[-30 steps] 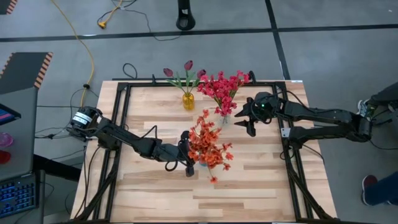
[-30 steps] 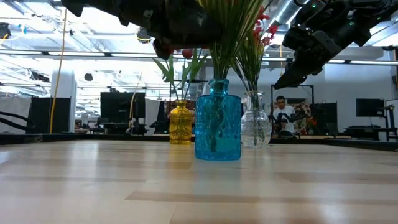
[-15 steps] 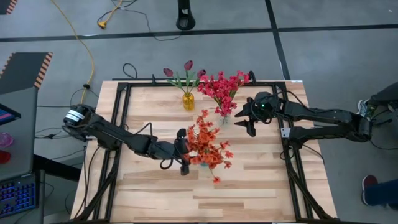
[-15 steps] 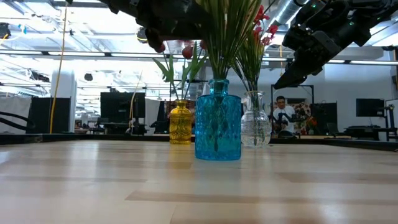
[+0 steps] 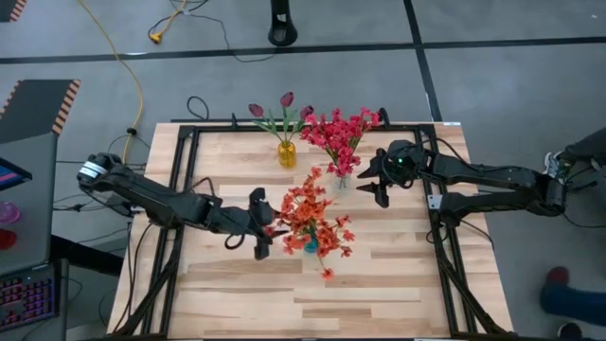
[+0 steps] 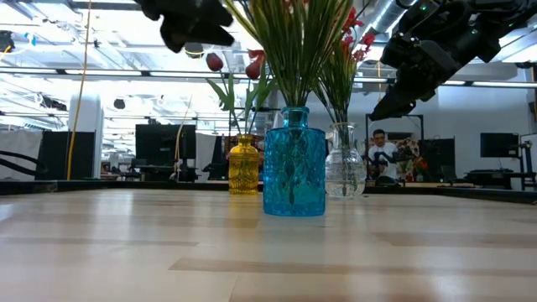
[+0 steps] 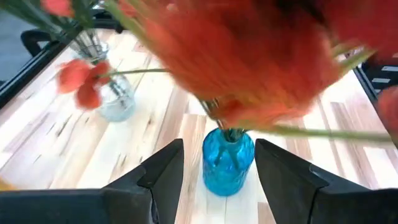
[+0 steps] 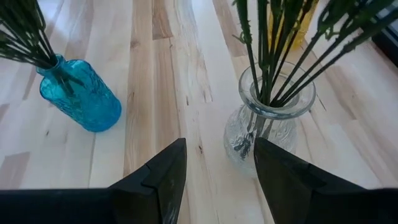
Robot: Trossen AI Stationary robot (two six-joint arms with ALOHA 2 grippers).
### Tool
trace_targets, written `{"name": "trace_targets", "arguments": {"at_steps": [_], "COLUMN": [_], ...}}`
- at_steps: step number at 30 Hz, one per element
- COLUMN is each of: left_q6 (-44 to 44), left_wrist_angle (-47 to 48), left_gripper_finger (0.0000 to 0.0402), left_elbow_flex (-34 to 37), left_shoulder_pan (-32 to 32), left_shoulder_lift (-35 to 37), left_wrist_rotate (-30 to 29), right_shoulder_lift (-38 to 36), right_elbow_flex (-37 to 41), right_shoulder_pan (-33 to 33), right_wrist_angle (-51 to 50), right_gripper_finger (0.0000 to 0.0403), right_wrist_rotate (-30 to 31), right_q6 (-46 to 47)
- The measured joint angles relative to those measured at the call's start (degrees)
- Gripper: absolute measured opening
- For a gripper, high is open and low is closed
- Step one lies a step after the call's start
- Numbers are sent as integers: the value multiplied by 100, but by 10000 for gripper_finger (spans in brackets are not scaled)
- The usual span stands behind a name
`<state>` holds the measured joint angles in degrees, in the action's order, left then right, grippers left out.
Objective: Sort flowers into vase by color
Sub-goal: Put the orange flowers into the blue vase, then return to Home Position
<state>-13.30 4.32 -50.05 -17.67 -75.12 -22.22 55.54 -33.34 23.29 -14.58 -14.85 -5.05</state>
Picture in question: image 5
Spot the pink round object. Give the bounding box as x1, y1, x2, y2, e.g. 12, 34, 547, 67
0, 200, 23, 225

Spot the small black orange-striped mat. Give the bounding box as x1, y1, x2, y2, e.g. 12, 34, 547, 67
0, 0, 28, 24

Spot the yellow cable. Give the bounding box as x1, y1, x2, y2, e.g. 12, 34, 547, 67
148, 0, 190, 45
75, 0, 146, 160

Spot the person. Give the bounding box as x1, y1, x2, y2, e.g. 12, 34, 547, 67
539, 265, 606, 341
543, 126, 606, 184

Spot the dark laptop screen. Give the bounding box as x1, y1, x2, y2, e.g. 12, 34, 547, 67
0, 157, 34, 191

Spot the black floor stand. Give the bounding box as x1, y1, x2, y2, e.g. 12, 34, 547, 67
267, 0, 299, 47

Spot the yellow glass vase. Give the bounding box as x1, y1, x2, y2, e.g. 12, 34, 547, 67
276, 140, 297, 169

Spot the red round object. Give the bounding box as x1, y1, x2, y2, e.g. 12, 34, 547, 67
0, 227, 18, 251

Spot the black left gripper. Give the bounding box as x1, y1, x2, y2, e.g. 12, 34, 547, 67
214, 186, 292, 262

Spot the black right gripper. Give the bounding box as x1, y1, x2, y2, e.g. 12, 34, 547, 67
354, 138, 431, 210

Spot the large black orange-striped mat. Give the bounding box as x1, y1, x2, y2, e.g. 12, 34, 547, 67
0, 79, 82, 146

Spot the pink backlit keyboard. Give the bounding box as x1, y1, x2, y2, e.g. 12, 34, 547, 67
0, 263, 62, 332

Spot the grey desk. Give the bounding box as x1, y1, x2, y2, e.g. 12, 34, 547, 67
0, 132, 59, 278

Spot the black cable loop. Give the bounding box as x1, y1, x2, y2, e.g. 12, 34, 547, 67
186, 95, 211, 122

